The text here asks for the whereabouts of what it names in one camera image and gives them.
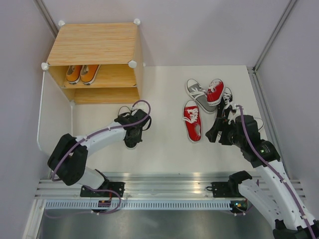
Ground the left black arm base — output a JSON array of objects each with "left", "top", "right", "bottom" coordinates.
[{"left": 80, "top": 182, "right": 125, "bottom": 210}]

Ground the right aluminium frame post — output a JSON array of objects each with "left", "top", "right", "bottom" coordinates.
[{"left": 247, "top": 0, "right": 299, "bottom": 179}]

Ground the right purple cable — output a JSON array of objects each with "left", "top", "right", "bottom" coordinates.
[{"left": 229, "top": 104, "right": 317, "bottom": 239}]

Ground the aluminium frame post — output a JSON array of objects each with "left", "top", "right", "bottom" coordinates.
[
  {"left": 247, "top": 0, "right": 299, "bottom": 179},
  {"left": 33, "top": 0, "right": 58, "bottom": 38}
]

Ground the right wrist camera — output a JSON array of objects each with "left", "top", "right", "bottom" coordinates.
[{"left": 228, "top": 102, "right": 244, "bottom": 125}]

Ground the black sneaker orange sole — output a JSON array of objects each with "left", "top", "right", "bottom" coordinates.
[{"left": 117, "top": 106, "right": 152, "bottom": 150}]

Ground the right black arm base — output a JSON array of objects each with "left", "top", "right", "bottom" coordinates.
[{"left": 206, "top": 171, "right": 253, "bottom": 216}]

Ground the grey sneaker right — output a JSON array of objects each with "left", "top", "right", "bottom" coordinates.
[{"left": 254, "top": 118, "right": 265, "bottom": 131}]

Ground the wooden two-shelf shoe cabinet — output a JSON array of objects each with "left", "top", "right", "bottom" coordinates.
[{"left": 41, "top": 18, "right": 144, "bottom": 104}]

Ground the black sneaker back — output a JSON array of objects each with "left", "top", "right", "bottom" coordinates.
[{"left": 216, "top": 87, "right": 233, "bottom": 119}]

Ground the red sneaker back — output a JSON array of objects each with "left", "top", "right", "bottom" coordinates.
[{"left": 207, "top": 79, "right": 225, "bottom": 106}]

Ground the red sneaker front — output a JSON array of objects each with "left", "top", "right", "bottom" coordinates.
[{"left": 183, "top": 100, "right": 202, "bottom": 143}]

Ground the red sneaker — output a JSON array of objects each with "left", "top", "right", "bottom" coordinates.
[
  {"left": 207, "top": 79, "right": 225, "bottom": 106},
  {"left": 183, "top": 100, "right": 202, "bottom": 143}
]

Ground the grey sneaker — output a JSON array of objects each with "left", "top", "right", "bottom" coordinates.
[
  {"left": 185, "top": 79, "right": 216, "bottom": 114},
  {"left": 254, "top": 118, "right": 265, "bottom": 131}
]

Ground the left aluminium frame post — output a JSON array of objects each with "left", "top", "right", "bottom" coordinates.
[{"left": 33, "top": 0, "right": 58, "bottom": 38}]

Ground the aluminium mounting rail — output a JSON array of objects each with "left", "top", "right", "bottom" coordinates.
[{"left": 34, "top": 174, "right": 307, "bottom": 202}]

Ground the grey sneaker back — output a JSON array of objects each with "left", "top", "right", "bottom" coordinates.
[{"left": 185, "top": 79, "right": 216, "bottom": 114}]

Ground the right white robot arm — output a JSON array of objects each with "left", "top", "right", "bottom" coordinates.
[{"left": 205, "top": 115, "right": 319, "bottom": 239}]

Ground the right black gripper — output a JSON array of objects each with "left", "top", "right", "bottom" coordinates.
[{"left": 205, "top": 117, "right": 245, "bottom": 148}]

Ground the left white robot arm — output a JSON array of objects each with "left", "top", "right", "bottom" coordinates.
[{"left": 47, "top": 109, "right": 152, "bottom": 197}]

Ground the white slotted cable duct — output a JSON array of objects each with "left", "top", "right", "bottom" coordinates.
[{"left": 45, "top": 200, "right": 231, "bottom": 211}]

